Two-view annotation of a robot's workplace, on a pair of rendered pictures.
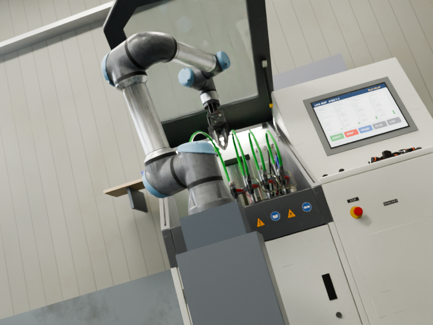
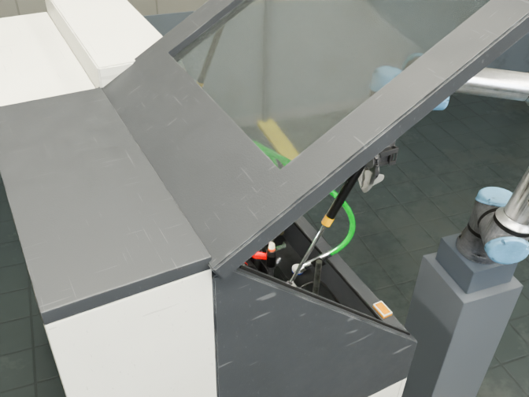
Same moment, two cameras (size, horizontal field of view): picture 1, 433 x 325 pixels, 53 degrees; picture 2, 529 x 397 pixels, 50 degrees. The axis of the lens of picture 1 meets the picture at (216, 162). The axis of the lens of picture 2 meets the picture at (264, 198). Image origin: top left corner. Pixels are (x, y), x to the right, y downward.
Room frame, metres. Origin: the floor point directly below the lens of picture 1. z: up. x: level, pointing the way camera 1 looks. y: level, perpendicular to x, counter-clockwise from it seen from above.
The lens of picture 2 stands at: (2.64, 0.98, 2.16)
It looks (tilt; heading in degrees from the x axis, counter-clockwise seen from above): 37 degrees down; 242
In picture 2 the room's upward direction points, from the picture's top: 2 degrees clockwise
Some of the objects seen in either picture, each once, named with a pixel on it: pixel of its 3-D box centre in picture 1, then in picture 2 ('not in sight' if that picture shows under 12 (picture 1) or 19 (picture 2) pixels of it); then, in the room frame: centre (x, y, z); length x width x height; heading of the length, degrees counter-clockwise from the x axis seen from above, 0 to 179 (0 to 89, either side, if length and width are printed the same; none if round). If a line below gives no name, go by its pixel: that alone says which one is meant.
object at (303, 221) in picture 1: (247, 226); (334, 280); (1.84, -0.05, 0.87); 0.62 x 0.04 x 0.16; 91
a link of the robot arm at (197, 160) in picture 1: (197, 162); (493, 210); (1.34, 0.06, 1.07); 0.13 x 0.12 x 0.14; 59
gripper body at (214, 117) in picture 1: (214, 115); (378, 144); (1.76, -0.05, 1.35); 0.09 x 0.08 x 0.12; 1
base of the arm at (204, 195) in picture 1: (209, 196); (482, 237); (1.34, 0.05, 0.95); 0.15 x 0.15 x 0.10
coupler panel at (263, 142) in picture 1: (269, 164); not in sight; (2.34, -0.28, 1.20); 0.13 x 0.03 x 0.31; 91
